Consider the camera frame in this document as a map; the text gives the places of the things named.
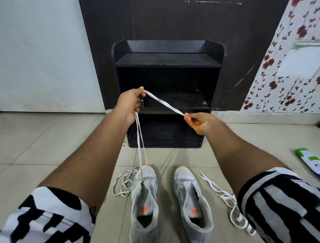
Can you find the person's right forearm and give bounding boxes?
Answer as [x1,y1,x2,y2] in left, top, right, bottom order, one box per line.
[205,117,288,198]

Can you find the white floral patterned sheet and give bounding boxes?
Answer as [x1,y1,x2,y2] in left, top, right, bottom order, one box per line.
[240,0,320,113]

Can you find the grey sneaker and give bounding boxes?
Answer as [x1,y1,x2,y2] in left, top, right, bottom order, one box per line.
[129,164,160,243]
[172,165,215,243]

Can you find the black open shelf box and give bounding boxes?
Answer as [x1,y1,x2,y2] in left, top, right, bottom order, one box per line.
[111,39,227,149]

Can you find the green blue white bottle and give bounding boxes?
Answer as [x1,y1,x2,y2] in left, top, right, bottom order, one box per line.
[295,148,320,178]

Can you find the person's left hand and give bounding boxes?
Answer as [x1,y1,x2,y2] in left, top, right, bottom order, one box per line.
[114,86,147,127]

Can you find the dark brown wooden cabinet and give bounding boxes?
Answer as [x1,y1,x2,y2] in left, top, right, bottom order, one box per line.
[79,0,290,112]

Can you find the zebra striped garment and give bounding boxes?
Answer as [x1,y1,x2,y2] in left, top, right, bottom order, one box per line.
[0,167,320,243]

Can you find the person's left forearm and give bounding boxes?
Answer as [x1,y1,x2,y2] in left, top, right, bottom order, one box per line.
[39,107,133,216]

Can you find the person's right hand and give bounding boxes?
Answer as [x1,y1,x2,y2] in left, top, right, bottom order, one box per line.
[184,112,220,137]

